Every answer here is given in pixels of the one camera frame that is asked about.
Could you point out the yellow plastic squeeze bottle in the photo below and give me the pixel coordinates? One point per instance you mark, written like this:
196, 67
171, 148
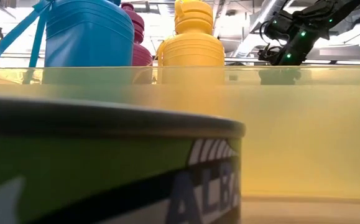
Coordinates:
192, 49

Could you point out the purple plastic squeeze bottle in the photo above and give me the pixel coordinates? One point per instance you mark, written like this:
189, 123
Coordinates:
142, 56

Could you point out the blue plastic squeeze bottle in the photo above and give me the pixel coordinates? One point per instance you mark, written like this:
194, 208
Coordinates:
89, 37

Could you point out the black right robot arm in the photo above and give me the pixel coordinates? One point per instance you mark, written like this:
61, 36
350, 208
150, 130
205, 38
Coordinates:
316, 18

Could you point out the yellow translucent plastic tray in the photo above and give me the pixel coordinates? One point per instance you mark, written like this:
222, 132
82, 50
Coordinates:
307, 140

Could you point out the green-labelled tuna can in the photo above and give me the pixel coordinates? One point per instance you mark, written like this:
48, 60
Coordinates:
89, 161

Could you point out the silver ventilation duct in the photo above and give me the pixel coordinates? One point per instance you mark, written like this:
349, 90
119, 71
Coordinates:
257, 18

